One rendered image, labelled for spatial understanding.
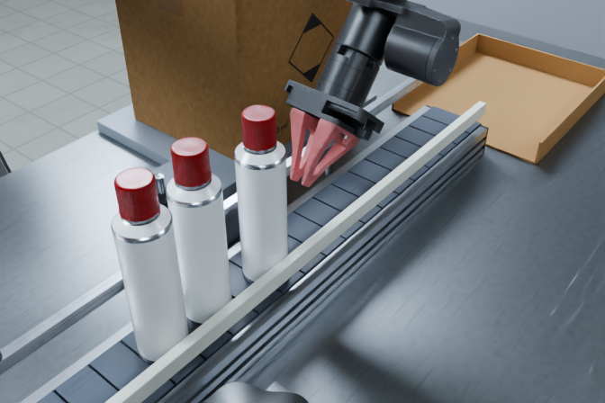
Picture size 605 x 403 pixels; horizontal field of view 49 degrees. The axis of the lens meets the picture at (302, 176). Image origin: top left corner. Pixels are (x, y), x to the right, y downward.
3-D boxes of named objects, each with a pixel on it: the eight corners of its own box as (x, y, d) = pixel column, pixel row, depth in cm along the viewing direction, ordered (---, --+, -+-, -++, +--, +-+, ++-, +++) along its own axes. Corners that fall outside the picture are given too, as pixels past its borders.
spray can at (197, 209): (207, 335, 68) (187, 169, 56) (173, 311, 70) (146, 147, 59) (243, 306, 71) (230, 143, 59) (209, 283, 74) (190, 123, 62)
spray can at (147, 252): (161, 374, 64) (129, 205, 52) (126, 347, 67) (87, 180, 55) (201, 342, 67) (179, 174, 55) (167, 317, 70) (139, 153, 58)
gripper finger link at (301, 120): (314, 192, 70) (352, 110, 69) (262, 166, 73) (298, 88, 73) (342, 201, 75) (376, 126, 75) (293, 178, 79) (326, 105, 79)
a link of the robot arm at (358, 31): (368, 10, 78) (347, -11, 73) (419, 25, 74) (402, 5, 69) (343, 65, 78) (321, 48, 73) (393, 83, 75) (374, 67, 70)
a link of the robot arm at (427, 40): (393, -54, 75) (351, -57, 68) (488, -31, 69) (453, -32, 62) (370, 51, 80) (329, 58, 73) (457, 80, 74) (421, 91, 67)
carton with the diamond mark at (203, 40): (245, 172, 96) (233, -12, 80) (133, 120, 108) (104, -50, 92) (362, 93, 115) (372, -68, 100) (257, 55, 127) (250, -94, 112)
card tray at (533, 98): (536, 165, 101) (541, 142, 99) (391, 110, 115) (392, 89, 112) (606, 91, 120) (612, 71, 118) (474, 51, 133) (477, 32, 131)
